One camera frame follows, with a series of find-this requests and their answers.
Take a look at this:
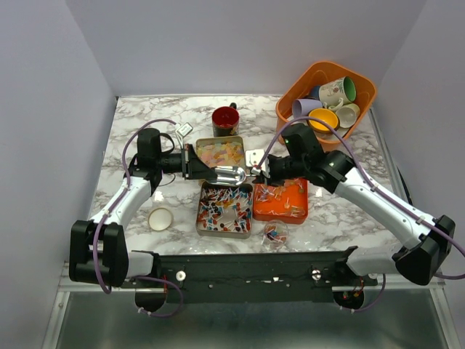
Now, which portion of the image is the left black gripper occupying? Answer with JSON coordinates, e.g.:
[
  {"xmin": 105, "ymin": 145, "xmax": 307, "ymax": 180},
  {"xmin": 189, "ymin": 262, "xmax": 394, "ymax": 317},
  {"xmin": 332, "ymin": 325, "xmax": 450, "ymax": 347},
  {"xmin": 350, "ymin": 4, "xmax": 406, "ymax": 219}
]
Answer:
[{"xmin": 155, "ymin": 143, "xmax": 218, "ymax": 180}]

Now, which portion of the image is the silver metal scoop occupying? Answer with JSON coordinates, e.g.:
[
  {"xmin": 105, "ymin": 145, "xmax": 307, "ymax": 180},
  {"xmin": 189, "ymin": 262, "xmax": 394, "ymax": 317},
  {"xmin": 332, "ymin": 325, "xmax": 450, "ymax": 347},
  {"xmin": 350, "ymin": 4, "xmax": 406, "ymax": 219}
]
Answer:
[{"xmin": 206, "ymin": 166, "xmax": 254, "ymax": 187}]

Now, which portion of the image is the gold tin of lollipops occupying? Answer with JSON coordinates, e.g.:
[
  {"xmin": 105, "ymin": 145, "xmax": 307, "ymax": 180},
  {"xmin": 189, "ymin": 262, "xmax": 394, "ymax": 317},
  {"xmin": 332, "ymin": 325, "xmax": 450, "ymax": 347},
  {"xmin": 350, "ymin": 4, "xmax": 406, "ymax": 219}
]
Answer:
[{"xmin": 195, "ymin": 182, "xmax": 254, "ymax": 239}]

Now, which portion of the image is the clear glass jar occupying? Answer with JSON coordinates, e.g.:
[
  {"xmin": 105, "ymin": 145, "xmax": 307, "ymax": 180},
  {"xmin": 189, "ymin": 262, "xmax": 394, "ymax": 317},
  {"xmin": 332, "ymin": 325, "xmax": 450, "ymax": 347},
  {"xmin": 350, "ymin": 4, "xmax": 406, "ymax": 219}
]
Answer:
[{"xmin": 262, "ymin": 220, "xmax": 289, "ymax": 252}]

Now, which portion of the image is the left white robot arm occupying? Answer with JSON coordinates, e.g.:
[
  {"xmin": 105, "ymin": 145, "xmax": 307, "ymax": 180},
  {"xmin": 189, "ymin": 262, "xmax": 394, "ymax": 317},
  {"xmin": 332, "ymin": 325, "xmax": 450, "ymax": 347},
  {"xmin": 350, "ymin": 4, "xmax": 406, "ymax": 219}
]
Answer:
[{"xmin": 69, "ymin": 127, "xmax": 217, "ymax": 293}]

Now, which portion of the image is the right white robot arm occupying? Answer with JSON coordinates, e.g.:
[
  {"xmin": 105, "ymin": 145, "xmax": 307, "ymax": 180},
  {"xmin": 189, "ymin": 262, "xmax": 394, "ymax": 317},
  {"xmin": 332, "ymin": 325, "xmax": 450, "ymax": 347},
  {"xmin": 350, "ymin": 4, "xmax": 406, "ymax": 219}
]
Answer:
[{"xmin": 253, "ymin": 118, "xmax": 455, "ymax": 286}]

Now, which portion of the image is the gold tin of jelly candies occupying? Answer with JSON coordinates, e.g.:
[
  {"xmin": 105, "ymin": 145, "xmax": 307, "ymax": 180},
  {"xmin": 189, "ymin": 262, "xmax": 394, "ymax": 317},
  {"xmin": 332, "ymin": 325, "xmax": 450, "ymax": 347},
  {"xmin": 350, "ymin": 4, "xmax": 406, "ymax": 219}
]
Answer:
[{"xmin": 195, "ymin": 136, "xmax": 246, "ymax": 169}]

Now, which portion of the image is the orange tray of candies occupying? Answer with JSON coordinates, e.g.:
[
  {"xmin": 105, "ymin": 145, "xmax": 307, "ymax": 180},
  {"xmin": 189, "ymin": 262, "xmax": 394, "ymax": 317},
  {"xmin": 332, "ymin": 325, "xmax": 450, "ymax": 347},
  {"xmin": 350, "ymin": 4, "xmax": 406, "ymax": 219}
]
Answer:
[{"xmin": 253, "ymin": 179, "xmax": 309, "ymax": 225}]

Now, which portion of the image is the yellow and brown bowl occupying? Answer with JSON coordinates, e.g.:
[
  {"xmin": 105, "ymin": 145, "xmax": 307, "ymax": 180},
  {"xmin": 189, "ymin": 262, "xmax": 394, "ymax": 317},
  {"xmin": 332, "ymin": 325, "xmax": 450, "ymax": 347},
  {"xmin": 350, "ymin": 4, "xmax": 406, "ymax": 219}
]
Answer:
[{"xmin": 307, "ymin": 108, "xmax": 340, "ymax": 134}]

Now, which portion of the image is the lavender cup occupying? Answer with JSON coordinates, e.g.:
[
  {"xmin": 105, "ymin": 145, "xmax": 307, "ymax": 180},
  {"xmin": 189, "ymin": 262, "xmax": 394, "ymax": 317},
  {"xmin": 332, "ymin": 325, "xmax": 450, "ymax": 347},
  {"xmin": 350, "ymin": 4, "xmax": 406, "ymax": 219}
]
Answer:
[{"xmin": 291, "ymin": 99, "xmax": 323, "ymax": 119}]

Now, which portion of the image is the red and black mug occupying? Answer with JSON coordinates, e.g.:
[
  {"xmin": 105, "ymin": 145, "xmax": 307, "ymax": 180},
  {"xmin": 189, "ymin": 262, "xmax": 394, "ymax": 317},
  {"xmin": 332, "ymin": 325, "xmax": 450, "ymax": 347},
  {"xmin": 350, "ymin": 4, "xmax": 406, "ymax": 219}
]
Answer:
[{"xmin": 211, "ymin": 103, "xmax": 240, "ymax": 137}]

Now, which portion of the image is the cream cup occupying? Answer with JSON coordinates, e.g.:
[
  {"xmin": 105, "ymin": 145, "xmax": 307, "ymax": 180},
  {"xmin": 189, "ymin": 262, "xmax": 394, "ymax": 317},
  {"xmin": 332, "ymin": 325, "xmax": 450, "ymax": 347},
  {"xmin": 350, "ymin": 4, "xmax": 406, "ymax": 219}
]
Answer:
[{"xmin": 336, "ymin": 103, "xmax": 360, "ymax": 129}]

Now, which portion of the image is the blue cup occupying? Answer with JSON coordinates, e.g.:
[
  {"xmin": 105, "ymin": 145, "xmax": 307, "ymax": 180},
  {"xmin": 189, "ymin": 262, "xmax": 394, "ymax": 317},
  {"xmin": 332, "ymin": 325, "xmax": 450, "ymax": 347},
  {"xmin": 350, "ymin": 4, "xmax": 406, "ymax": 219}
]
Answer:
[{"xmin": 307, "ymin": 85, "xmax": 320, "ymax": 100}]

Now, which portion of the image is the floral white mug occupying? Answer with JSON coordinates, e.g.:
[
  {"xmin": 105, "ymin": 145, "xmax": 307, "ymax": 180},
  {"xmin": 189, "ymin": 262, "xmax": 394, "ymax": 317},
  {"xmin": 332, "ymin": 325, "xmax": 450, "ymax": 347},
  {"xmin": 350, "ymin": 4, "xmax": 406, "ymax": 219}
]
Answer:
[{"xmin": 318, "ymin": 76, "xmax": 357, "ymax": 111}]

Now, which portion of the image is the orange plastic bin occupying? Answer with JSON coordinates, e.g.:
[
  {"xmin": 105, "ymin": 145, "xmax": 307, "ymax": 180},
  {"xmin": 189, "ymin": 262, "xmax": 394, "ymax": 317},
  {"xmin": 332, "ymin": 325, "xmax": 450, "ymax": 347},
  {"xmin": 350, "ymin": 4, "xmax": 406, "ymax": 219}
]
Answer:
[{"xmin": 275, "ymin": 61, "xmax": 376, "ymax": 151}]

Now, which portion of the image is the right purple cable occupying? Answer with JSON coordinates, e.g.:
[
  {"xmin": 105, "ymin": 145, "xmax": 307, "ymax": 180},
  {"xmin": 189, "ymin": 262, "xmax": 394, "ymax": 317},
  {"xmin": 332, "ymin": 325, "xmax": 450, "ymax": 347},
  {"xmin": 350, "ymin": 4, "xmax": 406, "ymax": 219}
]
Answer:
[{"xmin": 254, "ymin": 116, "xmax": 465, "ymax": 281}]

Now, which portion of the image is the purple cable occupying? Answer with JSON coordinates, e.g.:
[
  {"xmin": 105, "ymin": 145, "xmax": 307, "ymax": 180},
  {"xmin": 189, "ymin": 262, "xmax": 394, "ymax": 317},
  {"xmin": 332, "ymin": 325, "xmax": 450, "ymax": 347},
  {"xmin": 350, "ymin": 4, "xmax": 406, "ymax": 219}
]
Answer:
[
  {"xmin": 92, "ymin": 119, "xmax": 179, "ymax": 294},
  {"xmin": 254, "ymin": 116, "xmax": 465, "ymax": 281}
]

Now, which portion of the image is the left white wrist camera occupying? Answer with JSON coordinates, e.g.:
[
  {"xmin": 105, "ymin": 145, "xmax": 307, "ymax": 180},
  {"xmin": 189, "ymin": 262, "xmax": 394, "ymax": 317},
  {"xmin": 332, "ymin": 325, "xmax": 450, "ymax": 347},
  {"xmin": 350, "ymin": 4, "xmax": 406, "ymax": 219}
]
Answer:
[{"xmin": 175, "ymin": 122, "xmax": 193, "ymax": 139}]

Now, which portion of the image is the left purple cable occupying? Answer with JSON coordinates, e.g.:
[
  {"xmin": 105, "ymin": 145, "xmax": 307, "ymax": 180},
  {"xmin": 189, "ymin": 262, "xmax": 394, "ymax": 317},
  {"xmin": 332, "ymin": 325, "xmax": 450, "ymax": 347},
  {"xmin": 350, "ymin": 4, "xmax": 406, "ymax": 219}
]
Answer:
[{"xmin": 92, "ymin": 119, "xmax": 179, "ymax": 294}]

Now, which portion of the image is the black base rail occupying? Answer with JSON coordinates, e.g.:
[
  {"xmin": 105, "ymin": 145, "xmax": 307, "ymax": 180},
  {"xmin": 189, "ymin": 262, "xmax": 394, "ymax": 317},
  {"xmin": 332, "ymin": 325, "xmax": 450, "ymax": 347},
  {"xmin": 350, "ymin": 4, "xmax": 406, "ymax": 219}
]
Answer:
[{"xmin": 122, "ymin": 247, "xmax": 380, "ymax": 303}]

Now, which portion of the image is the aluminium frame rail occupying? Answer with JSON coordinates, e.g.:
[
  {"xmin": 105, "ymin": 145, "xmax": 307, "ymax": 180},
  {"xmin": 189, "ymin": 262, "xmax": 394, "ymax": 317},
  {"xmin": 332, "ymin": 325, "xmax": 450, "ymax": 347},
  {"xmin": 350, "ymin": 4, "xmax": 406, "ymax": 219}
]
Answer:
[{"xmin": 42, "ymin": 266, "xmax": 145, "ymax": 348}]

